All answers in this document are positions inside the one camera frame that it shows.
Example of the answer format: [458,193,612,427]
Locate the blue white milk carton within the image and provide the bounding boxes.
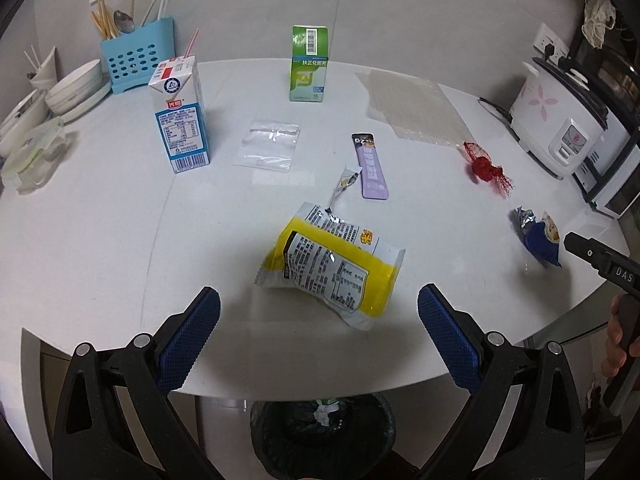
[149,55,211,175]

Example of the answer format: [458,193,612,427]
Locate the stacked white bowls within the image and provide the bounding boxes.
[44,59,112,123]

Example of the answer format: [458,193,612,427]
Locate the purple sachet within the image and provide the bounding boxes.
[351,132,391,201]

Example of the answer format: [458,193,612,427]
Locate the stacked white plates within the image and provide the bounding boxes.
[0,89,51,158]

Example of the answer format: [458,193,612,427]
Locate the blue foil wrapper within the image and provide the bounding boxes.
[509,206,563,268]

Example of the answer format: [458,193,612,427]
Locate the person's right hand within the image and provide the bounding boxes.
[600,296,628,380]

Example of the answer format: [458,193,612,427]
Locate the white paper cup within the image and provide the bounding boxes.
[25,45,58,93]

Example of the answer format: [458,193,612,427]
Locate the clear container green lid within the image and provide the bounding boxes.
[0,116,68,195]

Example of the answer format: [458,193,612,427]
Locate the yellow snack bag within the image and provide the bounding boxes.
[254,201,407,332]

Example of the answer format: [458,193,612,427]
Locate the blue utensil holder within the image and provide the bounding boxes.
[100,15,176,95]

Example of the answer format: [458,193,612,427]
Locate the green white medicine box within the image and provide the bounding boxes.
[289,25,332,103]

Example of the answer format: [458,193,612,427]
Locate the black power cord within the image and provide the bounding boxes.
[477,96,531,148]

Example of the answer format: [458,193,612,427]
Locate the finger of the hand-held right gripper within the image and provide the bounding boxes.
[564,231,640,302]

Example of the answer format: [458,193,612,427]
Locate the black mesh trash bin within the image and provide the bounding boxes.
[250,391,397,480]

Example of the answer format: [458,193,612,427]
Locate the small torn wrapper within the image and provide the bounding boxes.
[325,164,362,213]

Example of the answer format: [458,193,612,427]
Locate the metal spoon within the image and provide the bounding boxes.
[112,9,136,36]

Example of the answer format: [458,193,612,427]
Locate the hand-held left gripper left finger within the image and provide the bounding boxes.
[52,286,222,480]

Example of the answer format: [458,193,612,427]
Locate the wooden chopsticks bundle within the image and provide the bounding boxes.
[90,0,136,41]

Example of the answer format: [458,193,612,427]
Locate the hanging white cloth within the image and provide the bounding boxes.
[582,0,616,51]

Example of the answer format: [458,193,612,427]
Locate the bubble wrap sheet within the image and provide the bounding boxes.
[355,71,468,146]

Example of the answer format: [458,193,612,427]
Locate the white flowered rice cooker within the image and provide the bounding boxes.
[509,57,631,180]

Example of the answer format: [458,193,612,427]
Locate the black framed toaster oven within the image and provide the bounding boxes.
[570,45,640,218]

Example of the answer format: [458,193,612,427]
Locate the red mesh net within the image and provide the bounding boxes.
[462,141,516,197]

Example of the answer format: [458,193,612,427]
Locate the clear zip bag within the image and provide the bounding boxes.
[233,119,302,171]

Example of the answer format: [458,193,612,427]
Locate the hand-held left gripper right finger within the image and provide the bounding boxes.
[417,283,586,480]

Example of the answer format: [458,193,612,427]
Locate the crumpled green white wrapper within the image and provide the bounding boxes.
[312,396,346,428]

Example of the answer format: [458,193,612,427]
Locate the wall socket with plug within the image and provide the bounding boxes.
[534,22,571,61]

